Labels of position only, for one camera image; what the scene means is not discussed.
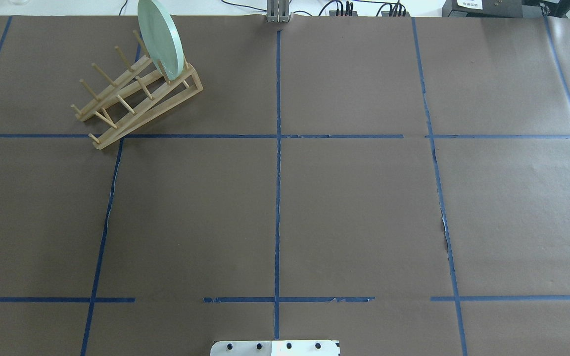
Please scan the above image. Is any light green plate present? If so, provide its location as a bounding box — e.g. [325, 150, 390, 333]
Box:
[137, 0, 185, 81]

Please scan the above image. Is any wooden dish rack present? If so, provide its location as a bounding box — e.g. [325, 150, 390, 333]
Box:
[71, 30, 204, 150]

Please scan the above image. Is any black power strip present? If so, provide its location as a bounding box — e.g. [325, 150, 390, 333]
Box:
[315, 0, 416, 17]

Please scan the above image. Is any black device box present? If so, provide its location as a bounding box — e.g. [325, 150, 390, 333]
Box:
[441, 0, 545, 18]

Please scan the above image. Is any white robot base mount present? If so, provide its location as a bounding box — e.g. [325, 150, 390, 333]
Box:
[210, 340, 341, 356]

